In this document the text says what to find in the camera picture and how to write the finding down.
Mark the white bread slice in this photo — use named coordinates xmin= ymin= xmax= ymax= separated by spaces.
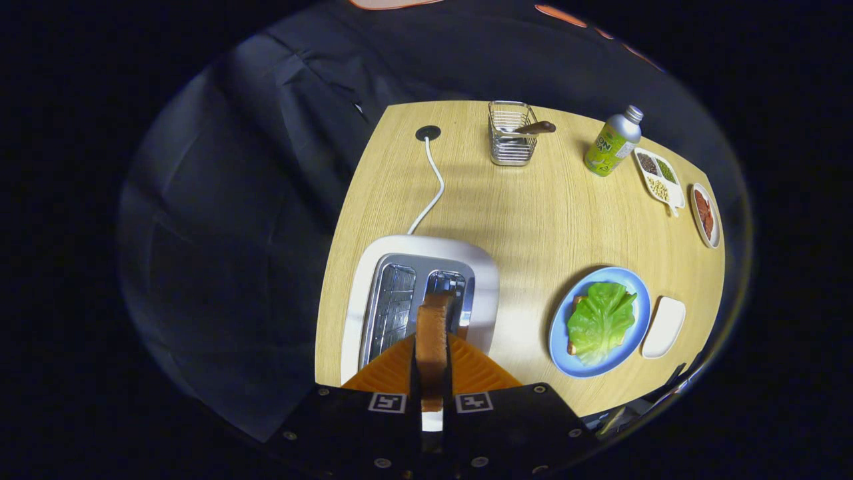
xmin=568 ymin=295 xmax=588 ymax=356

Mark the white oval dish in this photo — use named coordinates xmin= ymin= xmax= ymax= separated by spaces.
xmin=640 ymin=296 xmax=687 ymax=360

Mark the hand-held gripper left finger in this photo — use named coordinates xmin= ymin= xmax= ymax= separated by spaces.
xmin=263 ymin=332 xmax=423 ymax=480

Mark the aluminium bottle with green label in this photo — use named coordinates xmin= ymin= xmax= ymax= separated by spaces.
xmin=584 ymin=105 xmax=645 ymax=178

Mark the green lettuce leaf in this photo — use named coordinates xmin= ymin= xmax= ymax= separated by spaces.
xmin=566 ymin=282 xmax=638 ymax=367

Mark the blue round plate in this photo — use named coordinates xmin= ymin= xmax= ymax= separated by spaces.
xmin=548 ymin=267 xmax=652 ymax=379

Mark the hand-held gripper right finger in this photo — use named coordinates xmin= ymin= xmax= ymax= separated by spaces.
xmin=444 ymin=332 xmax=602 ymax=480

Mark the white toaster cable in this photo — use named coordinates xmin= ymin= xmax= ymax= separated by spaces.
xmin=407 ymin=137 xmax=446 ymax=236

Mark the white round plate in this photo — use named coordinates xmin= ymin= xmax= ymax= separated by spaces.
xmin=689 ymin=183 xmax=722 ymax=250

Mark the white toaster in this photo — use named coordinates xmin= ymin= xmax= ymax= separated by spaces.
xmin=341 ymin=235 xmax=501 ymax=433

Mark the white divided dish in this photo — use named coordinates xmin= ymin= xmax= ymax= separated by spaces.
xmin=632 ymin=147 xmax=686 ymax=219

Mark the toasted bread slice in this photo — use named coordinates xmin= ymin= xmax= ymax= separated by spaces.
xmin=415 ymin=293 xmax=456 ymax=413

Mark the metal wire basket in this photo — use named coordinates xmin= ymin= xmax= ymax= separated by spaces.
xmin=487 ymin=100 xmax=540 ymax=167

